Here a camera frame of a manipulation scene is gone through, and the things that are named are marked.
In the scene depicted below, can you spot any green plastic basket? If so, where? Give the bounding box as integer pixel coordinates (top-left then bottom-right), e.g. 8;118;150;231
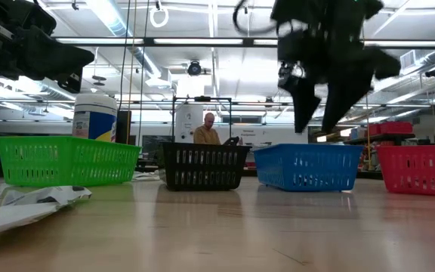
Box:
0;135;143;188

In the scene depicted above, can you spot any red plastic basket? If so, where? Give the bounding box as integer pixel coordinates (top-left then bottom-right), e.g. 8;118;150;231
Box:
375;145;435;198

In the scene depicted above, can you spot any black upright panel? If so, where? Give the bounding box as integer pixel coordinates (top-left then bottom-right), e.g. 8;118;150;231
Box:
116;110;131;144

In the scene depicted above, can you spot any long striped packet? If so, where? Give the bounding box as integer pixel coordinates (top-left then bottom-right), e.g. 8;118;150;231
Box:
132;170;162;181

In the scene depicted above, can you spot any blue plastic basket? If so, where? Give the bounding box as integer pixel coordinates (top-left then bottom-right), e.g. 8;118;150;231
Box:
253;143;365;193

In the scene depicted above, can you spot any white packet dark print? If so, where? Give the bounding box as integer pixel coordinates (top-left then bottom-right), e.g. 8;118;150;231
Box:
2;184;93;208

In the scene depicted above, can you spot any black beam with light bars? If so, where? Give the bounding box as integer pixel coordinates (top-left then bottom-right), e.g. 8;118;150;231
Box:
53;36;435;49

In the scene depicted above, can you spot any round black ceiling camera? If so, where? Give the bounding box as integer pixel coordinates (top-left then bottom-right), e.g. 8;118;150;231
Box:
187;60;202;77

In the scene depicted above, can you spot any person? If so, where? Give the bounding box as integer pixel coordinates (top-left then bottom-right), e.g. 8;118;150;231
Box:
193;112;223;145

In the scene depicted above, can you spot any yellow hanging cable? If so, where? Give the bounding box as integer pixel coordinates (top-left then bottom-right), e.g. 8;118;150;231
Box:
363;92;372;171

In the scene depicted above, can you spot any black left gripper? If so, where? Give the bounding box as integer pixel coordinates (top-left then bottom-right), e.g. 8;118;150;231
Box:
0;0;96;94

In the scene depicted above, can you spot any large red storage bin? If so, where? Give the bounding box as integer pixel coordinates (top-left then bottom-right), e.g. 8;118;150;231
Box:
380;121;414;135

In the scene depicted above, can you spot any long white ridged packet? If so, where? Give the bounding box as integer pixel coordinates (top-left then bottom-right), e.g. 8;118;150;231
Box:
0;199;60;236

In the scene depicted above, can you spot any black hanging cable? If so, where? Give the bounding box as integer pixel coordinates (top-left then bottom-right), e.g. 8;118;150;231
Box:
118;0;131;111
137;0;150;145

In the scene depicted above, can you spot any white cable loop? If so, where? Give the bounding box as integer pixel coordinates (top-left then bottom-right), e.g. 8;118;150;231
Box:
149;5;170;29

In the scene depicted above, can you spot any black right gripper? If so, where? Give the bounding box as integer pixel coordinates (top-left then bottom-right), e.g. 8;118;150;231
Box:
272;0;402;134

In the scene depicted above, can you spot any black plastic basket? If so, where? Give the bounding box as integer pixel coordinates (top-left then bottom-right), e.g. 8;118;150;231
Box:
159;142;251;192

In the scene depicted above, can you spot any white cabinet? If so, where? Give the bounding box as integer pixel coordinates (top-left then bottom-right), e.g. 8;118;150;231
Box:
174;104;205;144

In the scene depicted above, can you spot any black stand frame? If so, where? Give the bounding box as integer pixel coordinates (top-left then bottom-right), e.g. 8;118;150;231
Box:
171;95;233;145

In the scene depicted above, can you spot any white wipes canister blue label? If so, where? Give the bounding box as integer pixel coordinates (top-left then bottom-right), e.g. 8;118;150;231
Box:
72;93;119;144

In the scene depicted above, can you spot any dark monitor screen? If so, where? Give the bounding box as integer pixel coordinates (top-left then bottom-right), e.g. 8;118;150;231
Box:
141;134;174;162

